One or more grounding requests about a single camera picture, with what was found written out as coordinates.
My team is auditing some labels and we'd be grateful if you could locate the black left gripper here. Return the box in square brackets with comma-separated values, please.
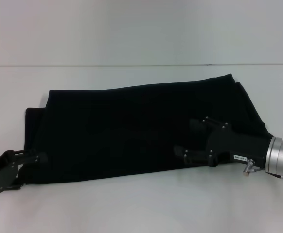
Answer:
[0, 150, 49, 194]

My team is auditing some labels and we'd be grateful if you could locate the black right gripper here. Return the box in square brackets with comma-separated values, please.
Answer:
[174, 116, 273, 168]

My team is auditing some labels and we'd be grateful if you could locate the black shirt with white print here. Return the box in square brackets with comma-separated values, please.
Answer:
[23, 73, 276, 186]

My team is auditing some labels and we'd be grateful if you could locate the right arm cable with plug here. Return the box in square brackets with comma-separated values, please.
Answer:
[243, 158, 283, 187]

